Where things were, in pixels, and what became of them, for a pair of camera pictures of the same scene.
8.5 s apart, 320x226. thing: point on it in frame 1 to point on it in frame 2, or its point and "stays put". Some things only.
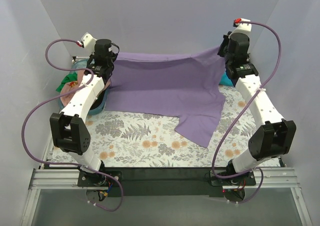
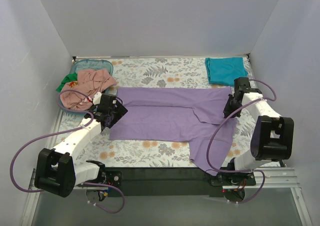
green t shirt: x=70 y=77 stays put
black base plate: x=168 y=181 stays put
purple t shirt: x=189 y=86 to x=182 y=114
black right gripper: x=223 y=49 to x=230 y=107
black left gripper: x=110 y=57 to x=119 y=111
